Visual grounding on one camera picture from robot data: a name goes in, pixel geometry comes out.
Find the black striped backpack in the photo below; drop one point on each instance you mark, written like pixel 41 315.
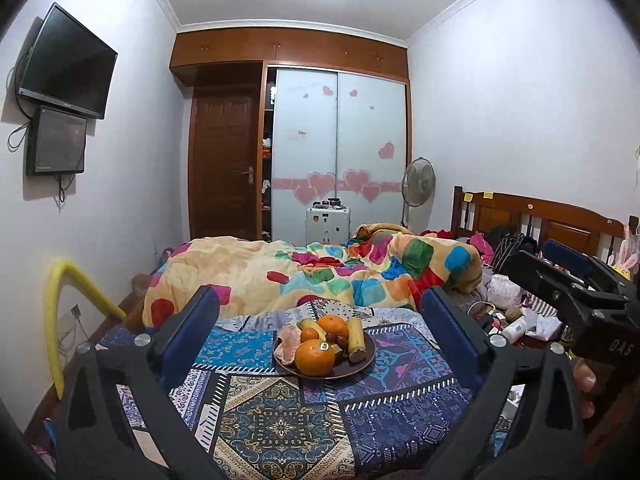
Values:
pixel 510 247

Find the dark brown round plate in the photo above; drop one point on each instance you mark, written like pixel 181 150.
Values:
pixel 360 367

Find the pink quilted bag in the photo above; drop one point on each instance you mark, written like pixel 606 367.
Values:
pixel 505 291

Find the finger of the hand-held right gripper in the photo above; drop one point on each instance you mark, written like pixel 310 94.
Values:
pixel 550 280
pixel 570 255

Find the brown wooden door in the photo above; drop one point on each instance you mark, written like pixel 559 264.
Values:
pixel 225 160

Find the standing fan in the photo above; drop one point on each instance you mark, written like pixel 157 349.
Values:
pixel 419 182

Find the colourful patchwork blanket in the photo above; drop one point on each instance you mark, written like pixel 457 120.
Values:
pixel 240 270

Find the medium orange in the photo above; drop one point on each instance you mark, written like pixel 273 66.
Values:
pixel 334 326

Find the person's right hand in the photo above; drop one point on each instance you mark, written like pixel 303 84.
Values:
pixel 585 377

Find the white bottle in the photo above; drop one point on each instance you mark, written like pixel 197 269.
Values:
pixel 515 330

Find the dark red jujube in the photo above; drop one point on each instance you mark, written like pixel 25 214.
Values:
pixel 341 342
pixel 331 337

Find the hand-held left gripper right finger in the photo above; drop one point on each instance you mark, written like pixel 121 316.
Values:
pixel 450 332

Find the wooden headboard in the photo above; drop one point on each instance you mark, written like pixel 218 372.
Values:
pixel 545 220

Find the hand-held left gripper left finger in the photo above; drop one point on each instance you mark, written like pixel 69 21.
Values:
pixel 190 332

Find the small wall monitor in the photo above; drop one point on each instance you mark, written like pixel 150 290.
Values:
pixel 57 140

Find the small orange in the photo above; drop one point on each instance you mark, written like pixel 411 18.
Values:
pixel 309 336

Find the yellow banana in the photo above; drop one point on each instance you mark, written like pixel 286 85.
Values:
pixel 306 325

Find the wardrobe with heart stickers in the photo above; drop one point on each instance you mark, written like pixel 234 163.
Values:
pixel 310 125

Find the yellow foam padded rail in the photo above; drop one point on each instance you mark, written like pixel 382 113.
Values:
pixel 52 320

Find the black wall television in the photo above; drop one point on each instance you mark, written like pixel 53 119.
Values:
pixel 65 65

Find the large orange with sticker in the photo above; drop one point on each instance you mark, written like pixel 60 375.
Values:
pixel 314 359

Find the small white cabinet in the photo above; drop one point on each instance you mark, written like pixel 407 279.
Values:
pixel 327 225

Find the peeled pomelo segment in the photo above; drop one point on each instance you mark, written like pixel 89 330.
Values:
pixel 287 347

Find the patterned blue bedsheet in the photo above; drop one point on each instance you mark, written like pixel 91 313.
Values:
pixel 280 420

